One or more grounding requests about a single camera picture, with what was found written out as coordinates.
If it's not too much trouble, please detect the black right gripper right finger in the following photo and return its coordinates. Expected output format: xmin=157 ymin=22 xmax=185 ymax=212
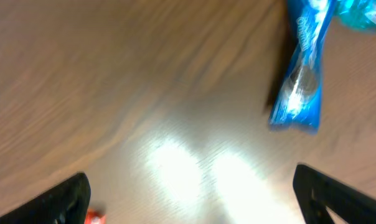
xmin=293 ymin=164 xmax=376 ymax=223

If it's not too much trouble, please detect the blue Oreo cookie pack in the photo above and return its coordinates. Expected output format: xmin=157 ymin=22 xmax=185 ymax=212
xmin=268 ymin=0 xmax=337 ymax=133

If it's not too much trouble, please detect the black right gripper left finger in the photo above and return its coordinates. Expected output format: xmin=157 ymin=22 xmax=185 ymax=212
xmin=0 ymin=172 xmax=91 ymax=224

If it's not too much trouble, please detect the red Nescafe stick sachet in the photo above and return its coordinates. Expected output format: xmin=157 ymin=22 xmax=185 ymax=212
xmin=84 ymin=209 xmax=106 ymax=224

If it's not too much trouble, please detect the teal sanitizer bottle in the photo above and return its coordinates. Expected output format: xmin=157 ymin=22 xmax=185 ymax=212
xmin=334 ymin=0 xmax=376 ymax=32

